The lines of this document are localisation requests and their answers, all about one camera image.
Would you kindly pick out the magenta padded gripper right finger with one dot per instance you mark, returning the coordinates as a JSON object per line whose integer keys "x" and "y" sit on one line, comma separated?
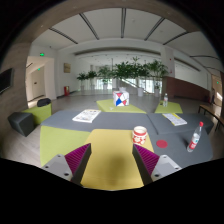
{"x": 151, "y": 166}

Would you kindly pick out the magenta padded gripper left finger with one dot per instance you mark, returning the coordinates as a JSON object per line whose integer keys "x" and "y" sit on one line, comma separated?
{"x": 71, "y": 166}

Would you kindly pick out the plastic water bottle red cap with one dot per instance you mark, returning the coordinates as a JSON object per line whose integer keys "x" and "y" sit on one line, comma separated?
{"x": 195, "y": 137}

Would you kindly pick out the distant clear water bottle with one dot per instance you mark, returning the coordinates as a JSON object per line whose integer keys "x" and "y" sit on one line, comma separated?
{"x": 165, "y": 100}

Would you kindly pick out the red round coaster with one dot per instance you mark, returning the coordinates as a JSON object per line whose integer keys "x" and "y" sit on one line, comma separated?
{"x": 162, "y": 143}

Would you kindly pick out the red and white paper cup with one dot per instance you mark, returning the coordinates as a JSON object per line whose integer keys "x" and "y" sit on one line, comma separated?
{"x": 139, "y": 135}

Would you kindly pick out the yellow booklet on right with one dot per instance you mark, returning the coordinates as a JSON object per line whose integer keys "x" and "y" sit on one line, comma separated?
{"x": 174, "y": 119}

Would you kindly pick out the large modular sofa platform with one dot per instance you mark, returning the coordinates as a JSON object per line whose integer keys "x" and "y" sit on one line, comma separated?
{"x": 111, "y": 165}

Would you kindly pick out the open magazine on left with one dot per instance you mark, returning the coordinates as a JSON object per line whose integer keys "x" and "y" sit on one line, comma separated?
{"x": 87, "y": 116}

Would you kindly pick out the green cube seat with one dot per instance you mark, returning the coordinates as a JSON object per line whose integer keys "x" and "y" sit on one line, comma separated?
{"x": 40, "y": 113}

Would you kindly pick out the dark grey ottoman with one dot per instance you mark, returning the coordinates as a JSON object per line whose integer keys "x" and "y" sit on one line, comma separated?
{"x": 22, "y": 122}

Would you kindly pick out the black bag on seat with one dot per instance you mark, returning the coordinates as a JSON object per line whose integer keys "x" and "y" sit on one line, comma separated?
{"x": 43, "y": 102}

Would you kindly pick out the red white blue cube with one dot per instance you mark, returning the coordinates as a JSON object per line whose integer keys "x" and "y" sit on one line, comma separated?
{"x": 120, "y": 98}

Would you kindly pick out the red fire extinguisher box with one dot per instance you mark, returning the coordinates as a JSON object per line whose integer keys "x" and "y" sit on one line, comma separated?
{"x": 66, "y": 90}

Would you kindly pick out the wooden bench right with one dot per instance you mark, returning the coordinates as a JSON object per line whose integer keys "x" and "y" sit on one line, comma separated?
{"x": 207, "y": 109}

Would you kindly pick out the row of potted plants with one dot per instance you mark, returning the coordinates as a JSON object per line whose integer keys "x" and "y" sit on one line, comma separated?
{"x": 125, "y": 70}

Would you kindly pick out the framed wall notice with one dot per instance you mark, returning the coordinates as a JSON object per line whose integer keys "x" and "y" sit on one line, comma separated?
{"x": 67, "y": 68}

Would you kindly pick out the wall mounted black screen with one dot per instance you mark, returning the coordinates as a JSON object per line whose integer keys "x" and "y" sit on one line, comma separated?
{"x": 6, "y": 79}

